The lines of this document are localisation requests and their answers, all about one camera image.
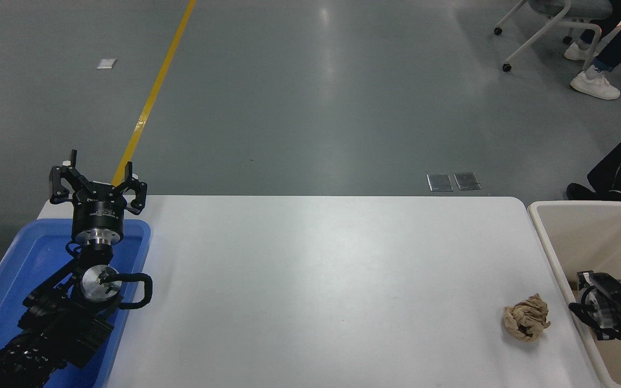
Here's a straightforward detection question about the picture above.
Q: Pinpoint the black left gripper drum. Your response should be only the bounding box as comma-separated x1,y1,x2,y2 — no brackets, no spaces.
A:
71,185,127,234

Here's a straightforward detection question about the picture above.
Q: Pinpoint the tan paper ball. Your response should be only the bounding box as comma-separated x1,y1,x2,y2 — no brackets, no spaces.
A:
502,293,551,343

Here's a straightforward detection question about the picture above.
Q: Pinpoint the large pale plastic bin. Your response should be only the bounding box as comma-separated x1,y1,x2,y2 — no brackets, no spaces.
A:
527,200,621,388

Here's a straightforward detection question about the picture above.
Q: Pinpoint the blue plastic tray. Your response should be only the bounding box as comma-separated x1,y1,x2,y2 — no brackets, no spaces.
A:
0,218,152,388

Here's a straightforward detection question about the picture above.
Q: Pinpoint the metal floor plate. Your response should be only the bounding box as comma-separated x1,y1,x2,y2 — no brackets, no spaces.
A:
427,174,454,192
453,172,482,191

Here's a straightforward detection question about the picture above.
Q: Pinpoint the seated person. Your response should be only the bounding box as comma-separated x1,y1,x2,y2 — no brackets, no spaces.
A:
563,0,621,101

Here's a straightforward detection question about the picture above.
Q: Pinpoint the white office chair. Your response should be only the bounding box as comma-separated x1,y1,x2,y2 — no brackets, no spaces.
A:
494,0,614,73

